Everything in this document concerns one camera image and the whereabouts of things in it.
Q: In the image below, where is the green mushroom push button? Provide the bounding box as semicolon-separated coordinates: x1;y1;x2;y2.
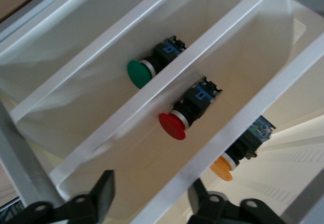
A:
126;35;189;90

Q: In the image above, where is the white divided plastic bin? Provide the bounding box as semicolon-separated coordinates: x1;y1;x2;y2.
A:
0;0;324;224

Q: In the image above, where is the yellow mushroom push button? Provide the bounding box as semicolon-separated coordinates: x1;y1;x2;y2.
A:
209;116;276;182

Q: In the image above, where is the red mushroom push button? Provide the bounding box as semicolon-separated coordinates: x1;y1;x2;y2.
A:
158;76;223;141

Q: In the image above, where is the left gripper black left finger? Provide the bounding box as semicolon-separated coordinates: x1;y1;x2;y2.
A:
5;169;116;224

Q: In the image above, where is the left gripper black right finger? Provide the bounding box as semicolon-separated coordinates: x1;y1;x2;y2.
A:
188;178;288;224

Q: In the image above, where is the white plastic drawer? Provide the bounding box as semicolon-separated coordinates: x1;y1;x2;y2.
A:
0;0;183;100
11;0;241;159
131;18;324;224
49;0;296;224

